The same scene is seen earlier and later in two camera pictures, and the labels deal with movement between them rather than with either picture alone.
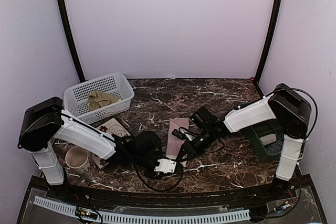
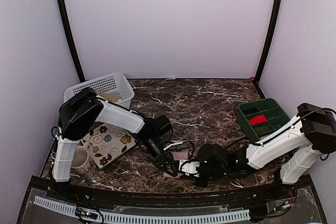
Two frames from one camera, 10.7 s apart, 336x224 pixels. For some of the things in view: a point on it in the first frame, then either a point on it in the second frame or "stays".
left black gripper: x=149 y=175 -> x=163 y=158
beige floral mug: x=77 y=158 stays
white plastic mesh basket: x=99 y=98 stays
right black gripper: x=189 y=149 -> x=201 y=184
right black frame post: x=277 y=14 stays
